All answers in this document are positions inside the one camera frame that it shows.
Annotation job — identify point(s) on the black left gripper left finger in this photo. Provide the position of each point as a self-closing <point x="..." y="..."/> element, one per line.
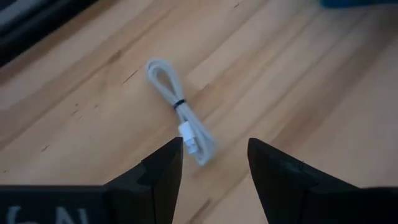
<point x="155" y="186"/>

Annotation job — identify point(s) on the blue plastic bin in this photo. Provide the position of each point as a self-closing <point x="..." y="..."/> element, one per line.
<point x="357" y="2"/>

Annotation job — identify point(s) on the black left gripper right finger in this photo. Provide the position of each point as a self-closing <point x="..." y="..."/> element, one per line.
<point x="289" y="189"/>

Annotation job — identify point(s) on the black table edge rail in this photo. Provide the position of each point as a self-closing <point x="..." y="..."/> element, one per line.
<point x="28" y="28"/>

